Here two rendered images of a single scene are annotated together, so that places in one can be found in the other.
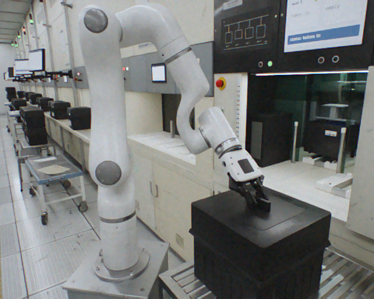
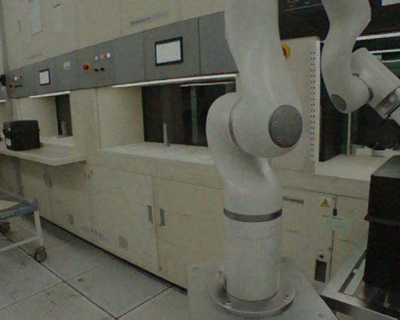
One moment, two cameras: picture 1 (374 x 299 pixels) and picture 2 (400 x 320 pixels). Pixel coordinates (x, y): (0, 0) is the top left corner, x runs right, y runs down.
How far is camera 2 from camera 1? 0.58 m
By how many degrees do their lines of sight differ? 14
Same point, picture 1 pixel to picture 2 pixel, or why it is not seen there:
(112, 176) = (294, 131)
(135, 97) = (110, 97)
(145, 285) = (318, 309)
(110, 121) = (273, 46)
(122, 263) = (270, 287)
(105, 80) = not seen: outside the picture
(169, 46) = not seen: outside the picture
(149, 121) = (128, 129)
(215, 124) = (378, 67)
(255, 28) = not seen: outside the picture
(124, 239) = (276, 247)
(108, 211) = (260, 201)
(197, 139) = (359, 87)
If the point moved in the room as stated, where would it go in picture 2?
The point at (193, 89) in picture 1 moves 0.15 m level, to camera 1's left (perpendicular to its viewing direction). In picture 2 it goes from (361, 14) to (300, 9)
